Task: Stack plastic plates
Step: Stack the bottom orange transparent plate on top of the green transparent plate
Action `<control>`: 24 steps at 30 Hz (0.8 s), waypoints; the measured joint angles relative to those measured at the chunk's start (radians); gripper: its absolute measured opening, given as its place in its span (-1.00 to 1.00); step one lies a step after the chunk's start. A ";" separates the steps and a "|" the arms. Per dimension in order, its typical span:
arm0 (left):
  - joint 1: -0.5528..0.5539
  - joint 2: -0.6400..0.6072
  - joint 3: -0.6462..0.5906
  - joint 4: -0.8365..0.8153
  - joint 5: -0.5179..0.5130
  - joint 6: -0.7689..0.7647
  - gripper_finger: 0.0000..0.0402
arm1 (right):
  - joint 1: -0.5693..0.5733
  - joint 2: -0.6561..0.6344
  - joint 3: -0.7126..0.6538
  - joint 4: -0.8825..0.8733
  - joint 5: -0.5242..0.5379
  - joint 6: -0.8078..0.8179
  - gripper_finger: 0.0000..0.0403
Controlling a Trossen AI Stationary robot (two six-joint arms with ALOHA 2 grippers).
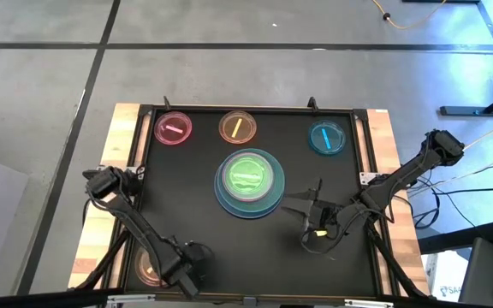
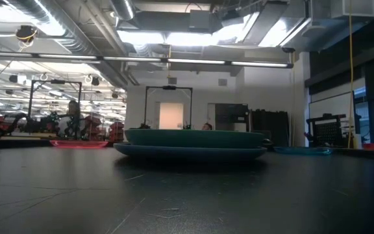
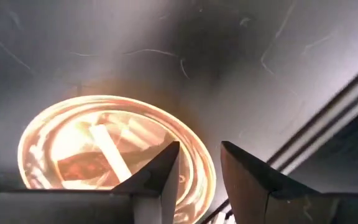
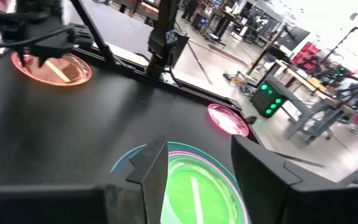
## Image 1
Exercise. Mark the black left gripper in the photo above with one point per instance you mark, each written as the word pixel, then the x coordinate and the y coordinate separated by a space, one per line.
pixel 184 261

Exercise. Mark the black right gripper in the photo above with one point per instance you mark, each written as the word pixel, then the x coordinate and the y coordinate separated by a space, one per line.
pixel 325 214

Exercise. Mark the large teal plastic plate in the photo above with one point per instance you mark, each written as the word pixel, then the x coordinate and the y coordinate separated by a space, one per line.
pixel 278 188

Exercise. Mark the small clear orange plate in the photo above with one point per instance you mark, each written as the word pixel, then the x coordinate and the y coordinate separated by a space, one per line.
pixel 144 267
pixel 238 127

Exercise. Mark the small clear green plate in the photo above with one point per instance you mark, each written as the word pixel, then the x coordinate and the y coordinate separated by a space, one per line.
pixel 247 176

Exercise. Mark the small clear blue plate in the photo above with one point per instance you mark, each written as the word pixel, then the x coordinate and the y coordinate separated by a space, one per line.
pixel 327 138

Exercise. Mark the small clear pink plate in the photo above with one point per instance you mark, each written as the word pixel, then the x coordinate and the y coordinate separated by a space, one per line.
pixel 173 128

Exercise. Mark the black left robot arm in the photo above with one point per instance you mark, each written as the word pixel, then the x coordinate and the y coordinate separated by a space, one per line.
pixel 135 218

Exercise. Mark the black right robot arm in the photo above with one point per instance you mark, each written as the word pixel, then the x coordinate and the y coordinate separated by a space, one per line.
pixel 400 177

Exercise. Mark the large blue plastic plate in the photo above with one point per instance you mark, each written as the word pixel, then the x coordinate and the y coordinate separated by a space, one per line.
pixel 229 209

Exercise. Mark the black table mat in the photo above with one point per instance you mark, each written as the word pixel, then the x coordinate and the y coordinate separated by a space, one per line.
pixel 251 256

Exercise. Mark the black bar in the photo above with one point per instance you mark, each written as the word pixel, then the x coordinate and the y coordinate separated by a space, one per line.
pixel 37 299

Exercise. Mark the white cardboard box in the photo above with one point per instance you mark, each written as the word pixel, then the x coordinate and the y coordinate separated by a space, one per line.
pixel 445 278

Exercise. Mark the black case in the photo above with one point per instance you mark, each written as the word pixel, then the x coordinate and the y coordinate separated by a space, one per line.
pixel 486 274

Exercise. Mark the black camera mount clip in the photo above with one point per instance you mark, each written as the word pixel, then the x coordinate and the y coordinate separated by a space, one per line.
pixel 167 103
pixel 312 103

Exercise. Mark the black table frame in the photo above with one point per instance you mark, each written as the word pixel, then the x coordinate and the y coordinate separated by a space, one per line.
pixel 246 107

